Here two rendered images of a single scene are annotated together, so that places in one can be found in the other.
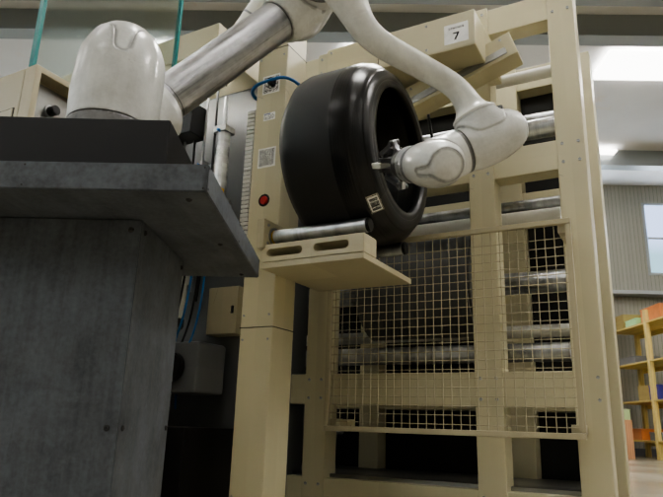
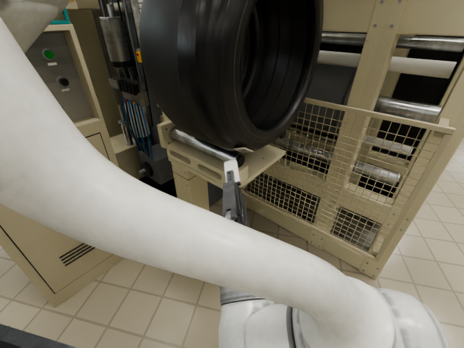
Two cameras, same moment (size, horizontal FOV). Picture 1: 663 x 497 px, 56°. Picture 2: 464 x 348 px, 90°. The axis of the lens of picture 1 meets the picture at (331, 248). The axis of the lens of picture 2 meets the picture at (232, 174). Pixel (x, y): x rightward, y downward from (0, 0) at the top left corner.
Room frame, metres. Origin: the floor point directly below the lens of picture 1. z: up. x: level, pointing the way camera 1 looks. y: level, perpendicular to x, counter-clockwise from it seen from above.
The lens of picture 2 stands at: (1.13, -0.21, 1.30)
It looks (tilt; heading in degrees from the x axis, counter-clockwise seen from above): 34 degrees down; 11
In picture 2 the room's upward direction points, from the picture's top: straight up
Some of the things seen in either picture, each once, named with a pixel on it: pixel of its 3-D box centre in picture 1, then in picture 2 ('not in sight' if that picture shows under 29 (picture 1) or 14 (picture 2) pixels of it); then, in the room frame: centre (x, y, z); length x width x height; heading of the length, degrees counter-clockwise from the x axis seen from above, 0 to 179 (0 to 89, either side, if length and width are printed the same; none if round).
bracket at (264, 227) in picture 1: (293, 248); (197, 122); (2.08, 0.13, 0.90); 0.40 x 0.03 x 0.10; 151
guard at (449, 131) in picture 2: (440, 329); (305, 170); (2.17, -0.39, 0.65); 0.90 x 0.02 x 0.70; 61
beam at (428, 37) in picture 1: (407, 63); not in sight; (2.19, -0.28, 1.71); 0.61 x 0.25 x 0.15; 61
